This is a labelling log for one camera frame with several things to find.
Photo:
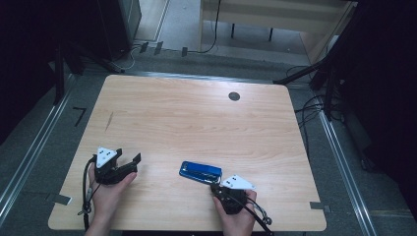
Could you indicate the blue stapler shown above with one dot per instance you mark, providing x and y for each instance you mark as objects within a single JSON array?
[{"x": 200, "y": 171}]

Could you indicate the black cabinet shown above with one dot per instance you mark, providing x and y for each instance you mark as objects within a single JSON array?
[{"x": 118, "y": 26}]

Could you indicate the person's left hand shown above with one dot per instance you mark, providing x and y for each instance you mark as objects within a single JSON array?
[{"x": 106, "y": 200}]

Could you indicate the grey tape piece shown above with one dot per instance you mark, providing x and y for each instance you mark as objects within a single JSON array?
[
  {"x": 60, "y": 198},
  {"x": 319, "y": 206}
]

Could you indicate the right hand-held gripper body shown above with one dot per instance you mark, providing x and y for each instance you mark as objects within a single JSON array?
[{"x": 234, "y": 200}]

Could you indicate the person's right hand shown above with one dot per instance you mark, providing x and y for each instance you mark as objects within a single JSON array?
[{"x": 237, "y": 224}]

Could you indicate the black stand legs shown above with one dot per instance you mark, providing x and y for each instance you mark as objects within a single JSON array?
[{"x": 82, "y": 62}]

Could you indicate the light wooden bench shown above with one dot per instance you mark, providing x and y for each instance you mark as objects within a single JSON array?
[{"x": 278, "y": 19}]

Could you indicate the metal floor rail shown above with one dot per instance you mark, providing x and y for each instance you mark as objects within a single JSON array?
[
  {"x": 347, "y": 177},
  {"x": 31, "y": 157}
]

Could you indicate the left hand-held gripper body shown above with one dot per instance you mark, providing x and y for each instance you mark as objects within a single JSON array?
[{"x": 106, "y": 167}]

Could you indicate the round dark table grommet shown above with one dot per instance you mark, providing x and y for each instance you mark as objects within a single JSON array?
[{"x": 234, "y": 96}]

